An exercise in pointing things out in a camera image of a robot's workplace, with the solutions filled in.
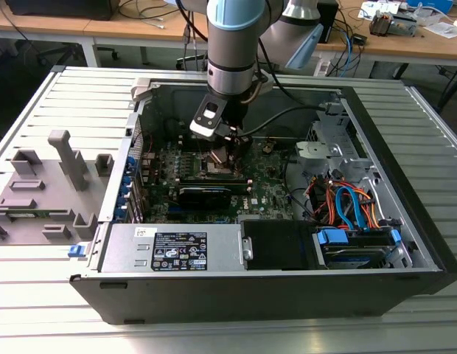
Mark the thin metal locking lever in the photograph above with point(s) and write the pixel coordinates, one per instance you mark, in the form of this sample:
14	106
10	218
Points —
201	147

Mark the silver CPU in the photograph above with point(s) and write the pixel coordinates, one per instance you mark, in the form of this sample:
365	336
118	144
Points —
219	168

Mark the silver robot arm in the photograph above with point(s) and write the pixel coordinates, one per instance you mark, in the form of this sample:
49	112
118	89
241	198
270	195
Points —
230	44

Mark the CPU socket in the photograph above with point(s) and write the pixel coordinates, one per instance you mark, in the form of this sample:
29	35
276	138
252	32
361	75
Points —
205	169

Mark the CPU cooler heat sink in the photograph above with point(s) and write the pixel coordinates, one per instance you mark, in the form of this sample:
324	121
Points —
381	24

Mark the green RAM stick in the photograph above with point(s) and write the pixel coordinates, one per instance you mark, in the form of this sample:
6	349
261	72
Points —
213	183
26	214

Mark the green motherboard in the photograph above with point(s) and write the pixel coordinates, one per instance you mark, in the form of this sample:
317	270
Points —
267	184

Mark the black graphics card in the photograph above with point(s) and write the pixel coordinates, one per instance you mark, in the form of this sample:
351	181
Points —
204	199

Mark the silver metal drive cage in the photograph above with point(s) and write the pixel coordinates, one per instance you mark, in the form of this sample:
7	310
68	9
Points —
324	155

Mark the white power strip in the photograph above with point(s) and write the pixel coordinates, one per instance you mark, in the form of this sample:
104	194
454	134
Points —
322	68

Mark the blue board connector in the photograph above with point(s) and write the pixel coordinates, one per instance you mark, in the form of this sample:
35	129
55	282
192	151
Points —
176	212

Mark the black box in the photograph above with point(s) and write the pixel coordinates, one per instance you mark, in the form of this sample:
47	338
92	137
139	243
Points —
328	22

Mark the black plastic shroud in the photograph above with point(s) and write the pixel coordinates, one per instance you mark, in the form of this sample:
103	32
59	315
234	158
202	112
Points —
276	245

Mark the hard disk blue carrier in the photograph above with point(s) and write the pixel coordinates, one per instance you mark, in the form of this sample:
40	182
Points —
333	236

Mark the white printed papers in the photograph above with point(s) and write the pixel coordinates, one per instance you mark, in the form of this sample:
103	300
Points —
376	9

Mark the wooden desk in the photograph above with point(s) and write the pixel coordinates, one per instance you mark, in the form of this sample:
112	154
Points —
48	26
398	46

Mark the grey power supply unit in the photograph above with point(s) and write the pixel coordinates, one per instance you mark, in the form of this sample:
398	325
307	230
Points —
118	250

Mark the grey metal device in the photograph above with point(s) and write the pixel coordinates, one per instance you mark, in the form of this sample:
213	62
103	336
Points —
405	26

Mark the black monitor base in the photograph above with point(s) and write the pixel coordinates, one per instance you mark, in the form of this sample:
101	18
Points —
59	9

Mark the grey parts rack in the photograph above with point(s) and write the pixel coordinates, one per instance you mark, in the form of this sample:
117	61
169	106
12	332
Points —
48	199

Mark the blue case latch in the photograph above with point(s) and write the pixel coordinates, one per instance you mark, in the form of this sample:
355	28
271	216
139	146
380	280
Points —
75	252

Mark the blue box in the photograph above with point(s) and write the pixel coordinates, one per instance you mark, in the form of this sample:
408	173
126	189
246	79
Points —
431	3

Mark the white paper sheet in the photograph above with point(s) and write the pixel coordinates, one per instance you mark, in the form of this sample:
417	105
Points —
444	29

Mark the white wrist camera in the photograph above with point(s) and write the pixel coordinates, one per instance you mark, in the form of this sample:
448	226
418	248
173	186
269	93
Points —
208	114

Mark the beige wrist camera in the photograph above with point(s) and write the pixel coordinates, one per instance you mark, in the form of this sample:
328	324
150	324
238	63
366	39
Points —
263	79

